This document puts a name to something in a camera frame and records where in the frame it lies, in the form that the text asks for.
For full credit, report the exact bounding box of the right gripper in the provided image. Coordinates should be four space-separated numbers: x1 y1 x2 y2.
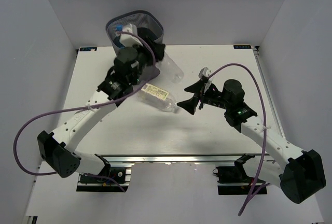
176 79 231 115

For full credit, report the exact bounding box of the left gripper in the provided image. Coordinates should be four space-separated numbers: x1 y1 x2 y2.
126 35 164 86

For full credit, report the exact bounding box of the clear bottle white cap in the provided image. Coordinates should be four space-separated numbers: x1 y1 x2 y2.
157 52 184 83

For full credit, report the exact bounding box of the large clear labelled bottle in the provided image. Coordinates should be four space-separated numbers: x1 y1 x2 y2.
135 83 179 113

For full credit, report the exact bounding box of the clear bottle blue label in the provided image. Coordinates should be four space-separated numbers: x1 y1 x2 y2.
114 24 124 49

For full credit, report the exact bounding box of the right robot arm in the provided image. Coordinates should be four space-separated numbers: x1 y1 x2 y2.
177 67 326 204

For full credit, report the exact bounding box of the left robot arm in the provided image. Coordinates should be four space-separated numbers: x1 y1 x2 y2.
37 31 165 182

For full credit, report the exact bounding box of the grey mesh waste bin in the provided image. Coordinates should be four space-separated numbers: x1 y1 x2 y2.
105 10 165 77

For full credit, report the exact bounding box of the right blue table sticker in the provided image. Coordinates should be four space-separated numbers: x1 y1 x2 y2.
233 45 252 49

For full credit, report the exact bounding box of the blue table sticker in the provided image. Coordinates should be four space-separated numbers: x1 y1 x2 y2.
79 47 97 52
233 45 252 49

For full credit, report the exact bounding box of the left blue table sticker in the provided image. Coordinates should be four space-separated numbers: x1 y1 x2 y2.
79 47 97 52

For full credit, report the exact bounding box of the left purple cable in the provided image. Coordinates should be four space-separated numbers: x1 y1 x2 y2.
13 32 158 192

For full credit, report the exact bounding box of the purple cable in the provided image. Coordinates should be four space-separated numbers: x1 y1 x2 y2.
13 32 158 192
207 63 270 216

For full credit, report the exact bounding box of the aluminium table right rail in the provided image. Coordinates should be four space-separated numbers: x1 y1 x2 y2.
252 46 285 137

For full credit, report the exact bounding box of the aluminium table rail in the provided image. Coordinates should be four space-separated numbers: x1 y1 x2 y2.
252 46 285 137
95 153 273 165

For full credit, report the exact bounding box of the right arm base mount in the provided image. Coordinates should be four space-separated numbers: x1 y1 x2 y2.
212 153 260 196

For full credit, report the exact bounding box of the aluminium table front rail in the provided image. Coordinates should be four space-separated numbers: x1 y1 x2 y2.
95 153 273 165

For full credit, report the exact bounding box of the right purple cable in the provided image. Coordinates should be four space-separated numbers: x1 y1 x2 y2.
207 63 270 216

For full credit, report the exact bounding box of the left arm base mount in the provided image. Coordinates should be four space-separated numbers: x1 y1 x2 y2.
76 157 133 193

